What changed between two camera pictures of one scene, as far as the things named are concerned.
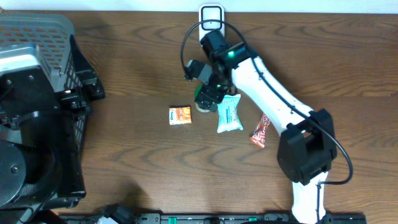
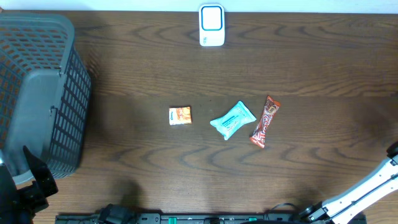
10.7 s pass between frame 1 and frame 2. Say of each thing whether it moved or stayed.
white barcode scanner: stayed
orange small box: stayed
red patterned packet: stayed
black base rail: stayed
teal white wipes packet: moved
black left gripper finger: moved
